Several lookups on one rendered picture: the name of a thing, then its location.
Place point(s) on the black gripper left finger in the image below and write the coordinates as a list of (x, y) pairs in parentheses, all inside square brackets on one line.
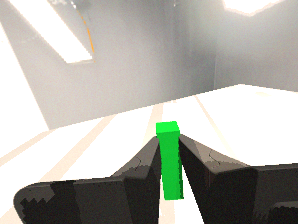
[(131, 195)]

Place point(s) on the green rectangular post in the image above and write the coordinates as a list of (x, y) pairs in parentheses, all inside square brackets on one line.
[(171, 170)]

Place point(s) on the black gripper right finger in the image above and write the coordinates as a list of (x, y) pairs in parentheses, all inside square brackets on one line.
[(228, 191)]

